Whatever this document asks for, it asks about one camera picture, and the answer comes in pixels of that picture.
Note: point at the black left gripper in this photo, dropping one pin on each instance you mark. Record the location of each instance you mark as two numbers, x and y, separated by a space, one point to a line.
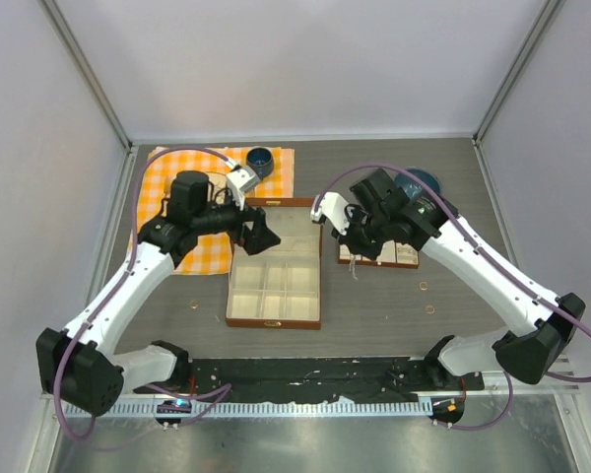
259 236

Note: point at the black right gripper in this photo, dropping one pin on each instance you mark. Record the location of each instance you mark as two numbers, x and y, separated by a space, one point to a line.
349 238

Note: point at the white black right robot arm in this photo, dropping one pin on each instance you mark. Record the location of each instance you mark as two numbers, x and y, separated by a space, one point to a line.
538 324

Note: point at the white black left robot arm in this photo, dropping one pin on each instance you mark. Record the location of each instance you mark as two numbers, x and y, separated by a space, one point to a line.
78 364

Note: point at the brown jewelry tray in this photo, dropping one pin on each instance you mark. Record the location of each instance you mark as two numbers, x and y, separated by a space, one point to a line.
387 258

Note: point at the brown open jewelry box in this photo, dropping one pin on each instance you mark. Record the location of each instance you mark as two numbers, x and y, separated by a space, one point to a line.
280 288

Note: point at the blue ceramic bowl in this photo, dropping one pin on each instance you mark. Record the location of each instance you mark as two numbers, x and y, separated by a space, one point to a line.
412 188

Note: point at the beige floral ceramic plate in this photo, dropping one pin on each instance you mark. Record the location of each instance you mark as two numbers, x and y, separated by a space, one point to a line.
218 180

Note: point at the small dark blue cup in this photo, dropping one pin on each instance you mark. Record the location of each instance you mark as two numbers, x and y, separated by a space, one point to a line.
261 161

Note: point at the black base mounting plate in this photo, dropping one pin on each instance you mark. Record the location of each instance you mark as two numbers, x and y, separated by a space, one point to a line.
315 380

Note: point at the white slotted cable duct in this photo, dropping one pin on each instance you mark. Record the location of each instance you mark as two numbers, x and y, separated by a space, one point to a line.
154 406

